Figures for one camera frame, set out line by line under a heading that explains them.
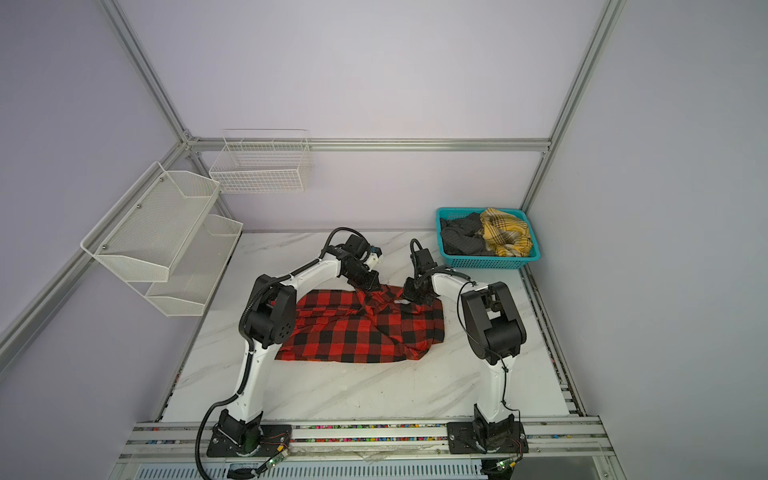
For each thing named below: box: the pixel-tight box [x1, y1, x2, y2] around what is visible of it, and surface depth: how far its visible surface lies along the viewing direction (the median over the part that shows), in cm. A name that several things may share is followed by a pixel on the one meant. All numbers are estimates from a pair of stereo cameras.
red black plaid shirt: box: [276, 285, 445, 363], surface depth 93 cm
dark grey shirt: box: [440, 212, 496, 256], surface depth 109 cm
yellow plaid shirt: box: [475, 208, 533, 257], surface depth 107 cm
